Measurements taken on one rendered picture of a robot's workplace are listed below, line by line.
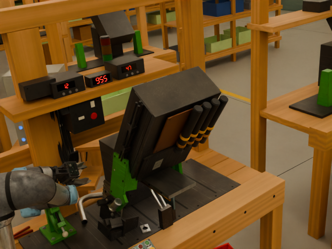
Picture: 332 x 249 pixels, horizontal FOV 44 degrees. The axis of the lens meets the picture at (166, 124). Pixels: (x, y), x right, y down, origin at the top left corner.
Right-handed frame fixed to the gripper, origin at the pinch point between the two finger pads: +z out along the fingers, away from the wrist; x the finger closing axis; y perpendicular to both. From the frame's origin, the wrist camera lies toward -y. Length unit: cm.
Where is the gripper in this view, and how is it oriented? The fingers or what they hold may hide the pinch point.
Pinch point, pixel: (85, 174)
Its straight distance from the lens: 190.6
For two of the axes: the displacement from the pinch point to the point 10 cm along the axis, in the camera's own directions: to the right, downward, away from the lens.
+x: -3.4, -8.7, 3.6
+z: 6.8, 0.3, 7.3
